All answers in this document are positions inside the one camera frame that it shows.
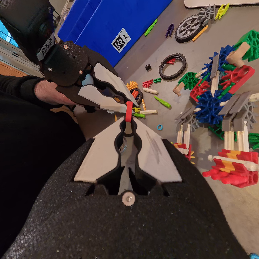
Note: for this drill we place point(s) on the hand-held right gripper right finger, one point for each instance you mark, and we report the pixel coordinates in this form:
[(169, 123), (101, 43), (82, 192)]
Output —
[(157, 159)]

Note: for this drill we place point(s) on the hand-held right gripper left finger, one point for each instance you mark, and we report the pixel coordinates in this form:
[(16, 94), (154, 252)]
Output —
[(99, 159)]

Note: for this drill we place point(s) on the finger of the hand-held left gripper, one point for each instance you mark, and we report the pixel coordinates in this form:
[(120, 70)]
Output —
[(95, 95), (109, 76)]

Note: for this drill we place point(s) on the multicolour construction toy model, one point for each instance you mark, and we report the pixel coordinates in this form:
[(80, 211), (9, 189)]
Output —
[(210, 107)]

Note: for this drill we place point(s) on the person's left forearm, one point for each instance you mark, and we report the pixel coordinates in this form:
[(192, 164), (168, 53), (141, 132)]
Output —
[(18, 85)]

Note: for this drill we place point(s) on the person's left hand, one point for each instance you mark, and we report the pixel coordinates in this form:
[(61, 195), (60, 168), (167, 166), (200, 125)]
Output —
[(48, 93)]

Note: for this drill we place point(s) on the orange sun connector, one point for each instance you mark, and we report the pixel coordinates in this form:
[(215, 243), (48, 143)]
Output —
[(116, 99)]

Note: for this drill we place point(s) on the yellow sun connector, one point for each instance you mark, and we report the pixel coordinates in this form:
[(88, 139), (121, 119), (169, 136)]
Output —
[(132, 85)]

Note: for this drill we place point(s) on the black tyre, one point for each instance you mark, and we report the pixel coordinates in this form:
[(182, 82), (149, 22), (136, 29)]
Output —
[(140, 95), (160, 68)]

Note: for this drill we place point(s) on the small black spacer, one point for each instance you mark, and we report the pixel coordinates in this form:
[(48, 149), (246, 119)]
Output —
[(148, 67)]

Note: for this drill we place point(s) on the white rod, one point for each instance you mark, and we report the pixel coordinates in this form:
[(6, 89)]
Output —
[(150, 91), (148, 112)]

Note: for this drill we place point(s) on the blue bin with square tag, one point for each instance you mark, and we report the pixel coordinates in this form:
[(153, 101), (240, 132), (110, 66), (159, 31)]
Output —
[(101, 24)]

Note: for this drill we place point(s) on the small red connector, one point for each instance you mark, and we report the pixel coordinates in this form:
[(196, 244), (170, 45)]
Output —
[(171, 61)]

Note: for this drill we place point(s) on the large window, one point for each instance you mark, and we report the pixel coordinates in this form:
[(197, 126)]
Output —
[(5, 33)]

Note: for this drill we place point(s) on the purple connector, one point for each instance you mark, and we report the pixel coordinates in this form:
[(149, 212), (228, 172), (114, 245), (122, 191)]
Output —
[(170, 30)]

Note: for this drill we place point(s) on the grey spoked wheel with tyre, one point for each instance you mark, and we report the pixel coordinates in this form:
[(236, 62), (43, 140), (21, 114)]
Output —
[(187, 29)]

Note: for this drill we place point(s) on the grey connector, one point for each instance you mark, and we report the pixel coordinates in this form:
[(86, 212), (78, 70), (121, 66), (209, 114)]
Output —
[(206, 13)]

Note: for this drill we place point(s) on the yellow-green connector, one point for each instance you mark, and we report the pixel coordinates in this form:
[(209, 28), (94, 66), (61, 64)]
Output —
[(222, 11)]

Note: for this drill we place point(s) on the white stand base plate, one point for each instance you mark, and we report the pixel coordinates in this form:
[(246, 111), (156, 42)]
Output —
[(202, 3)]

